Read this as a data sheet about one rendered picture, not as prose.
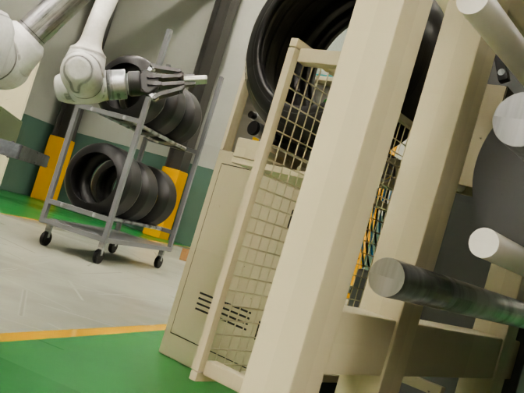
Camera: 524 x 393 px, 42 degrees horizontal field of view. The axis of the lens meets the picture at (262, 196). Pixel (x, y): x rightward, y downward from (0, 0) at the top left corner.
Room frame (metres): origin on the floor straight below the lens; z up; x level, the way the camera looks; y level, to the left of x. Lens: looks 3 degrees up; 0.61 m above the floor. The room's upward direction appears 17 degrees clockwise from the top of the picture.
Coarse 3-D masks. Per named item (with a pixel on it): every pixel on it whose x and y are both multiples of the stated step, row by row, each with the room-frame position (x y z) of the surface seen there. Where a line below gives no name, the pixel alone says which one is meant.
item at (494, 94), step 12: (492, 96) 1.91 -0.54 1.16; (504, 96) 1.89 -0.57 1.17; (480, 108) 1.93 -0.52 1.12; (492, 108) 1.91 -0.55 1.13; (480, 120) 1.92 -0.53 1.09; (492, 120) 1.90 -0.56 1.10; (480, 132) 1.92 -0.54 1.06; (480, 144) 1.91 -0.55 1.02; (468, 156) 1.93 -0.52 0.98; (468, 168) 1.92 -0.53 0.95; (468, 180) 1.91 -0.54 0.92; (456, 192) 2.13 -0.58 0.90; (468, 192) 2.10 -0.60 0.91
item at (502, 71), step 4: (496, 56) 1.93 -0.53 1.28; (496, 60) 1.93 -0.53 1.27; (500, 60) 1.92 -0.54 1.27; (496, 64) 1.93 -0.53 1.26; (500, 64) 1.92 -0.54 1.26; (504, 64) 1.91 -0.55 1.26; (496, 68) 1.93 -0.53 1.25; (500, 68) 1.92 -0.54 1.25; (504, 68) 1.91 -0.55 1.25; (500, 72) 1.91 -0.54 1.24; (504, 72) 1.91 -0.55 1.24; (508, 72) 1.92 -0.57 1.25; (500, 76) 1.91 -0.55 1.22; (504, 76) 1.91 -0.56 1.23; (508, 76) 1.91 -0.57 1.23; (500, 80) 1.91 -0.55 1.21; (504, 80) 1.91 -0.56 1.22; (508, 80) 1.92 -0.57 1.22
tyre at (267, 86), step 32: (288, 0) 2.16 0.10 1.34; (320, 0) 2.22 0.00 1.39; (352, 0) 2.22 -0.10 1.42; (256, 32) 2.08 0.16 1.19; (288, 32) 2.25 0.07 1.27; (320, 32) 2.29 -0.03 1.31; (256, 64) 2.05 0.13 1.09; (416, 64) 1.80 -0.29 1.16; (256, 96) 2.04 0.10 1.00; (288, 96) 2.29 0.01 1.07; (416, 96) 1.87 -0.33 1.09; (288, 128) 1.97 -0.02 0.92
